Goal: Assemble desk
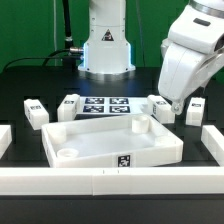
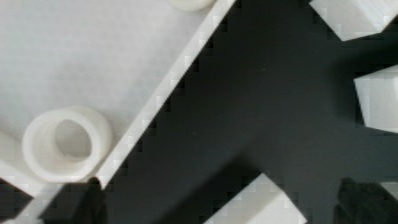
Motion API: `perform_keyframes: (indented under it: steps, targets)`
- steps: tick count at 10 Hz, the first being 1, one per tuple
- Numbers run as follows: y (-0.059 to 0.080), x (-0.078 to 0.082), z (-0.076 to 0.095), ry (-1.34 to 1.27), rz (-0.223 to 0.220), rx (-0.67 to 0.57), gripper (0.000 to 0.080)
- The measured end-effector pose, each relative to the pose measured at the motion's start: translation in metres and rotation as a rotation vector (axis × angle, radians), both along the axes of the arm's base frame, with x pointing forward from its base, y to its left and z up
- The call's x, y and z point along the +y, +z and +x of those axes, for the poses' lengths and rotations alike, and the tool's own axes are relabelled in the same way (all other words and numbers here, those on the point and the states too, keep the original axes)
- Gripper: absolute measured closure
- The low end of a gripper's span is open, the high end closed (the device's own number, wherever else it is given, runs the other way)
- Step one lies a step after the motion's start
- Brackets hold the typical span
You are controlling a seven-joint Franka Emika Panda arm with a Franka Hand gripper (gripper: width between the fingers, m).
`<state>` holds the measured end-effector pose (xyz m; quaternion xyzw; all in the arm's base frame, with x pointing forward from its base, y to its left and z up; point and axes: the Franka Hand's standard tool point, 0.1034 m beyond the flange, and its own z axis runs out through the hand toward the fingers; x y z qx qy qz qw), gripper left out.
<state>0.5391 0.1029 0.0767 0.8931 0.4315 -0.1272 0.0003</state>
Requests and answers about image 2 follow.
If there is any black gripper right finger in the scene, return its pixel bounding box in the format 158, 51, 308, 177
333, 178, 398, 224

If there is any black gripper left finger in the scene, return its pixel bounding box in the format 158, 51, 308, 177
39, 178, 109, 224

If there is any white desk top panel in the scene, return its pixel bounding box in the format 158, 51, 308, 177
0, 0, 237, 224

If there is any white desk leg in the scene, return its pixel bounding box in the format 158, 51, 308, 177
354, 65, 398, 133
309, 0, 398, 41

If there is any white front barrier rail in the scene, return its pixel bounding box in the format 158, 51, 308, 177
203, 174, 308, 224

